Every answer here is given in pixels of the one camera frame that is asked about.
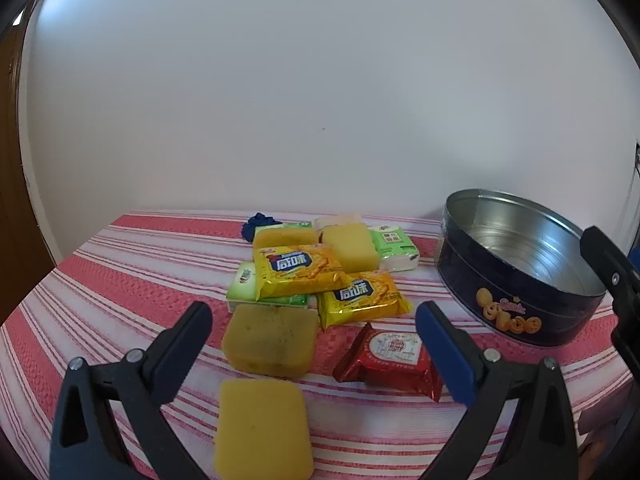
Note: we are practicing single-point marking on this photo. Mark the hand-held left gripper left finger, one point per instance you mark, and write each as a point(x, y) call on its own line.
point(185, 340)

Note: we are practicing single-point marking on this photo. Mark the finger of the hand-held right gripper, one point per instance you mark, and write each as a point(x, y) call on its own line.
point(607, 260)

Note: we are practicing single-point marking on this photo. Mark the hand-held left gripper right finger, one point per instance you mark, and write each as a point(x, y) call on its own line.
point(445, 350)

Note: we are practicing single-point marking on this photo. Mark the red snack packet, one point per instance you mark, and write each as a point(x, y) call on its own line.
point(385, 360)

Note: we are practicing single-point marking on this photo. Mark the dark blue round cookie tin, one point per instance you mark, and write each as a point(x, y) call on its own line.
point(465, 280)

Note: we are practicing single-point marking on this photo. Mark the stained yellow sponge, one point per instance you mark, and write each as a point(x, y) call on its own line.
point(270, 340)

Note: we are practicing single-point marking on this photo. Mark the yellow cracker packet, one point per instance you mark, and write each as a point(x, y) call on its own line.
point(295, 270)
point(360, 300)

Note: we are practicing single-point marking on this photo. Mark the red white striped blanket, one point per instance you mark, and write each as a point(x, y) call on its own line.
point(125, 280)

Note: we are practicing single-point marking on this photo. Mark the small blue crumpled cloth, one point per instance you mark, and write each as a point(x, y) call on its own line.
point(257, 225)

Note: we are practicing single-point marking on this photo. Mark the beige snack packet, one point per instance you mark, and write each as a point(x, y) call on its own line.
point(335, 220)

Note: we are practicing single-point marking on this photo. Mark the brown wooden door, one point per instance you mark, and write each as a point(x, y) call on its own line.
point(15, 210)

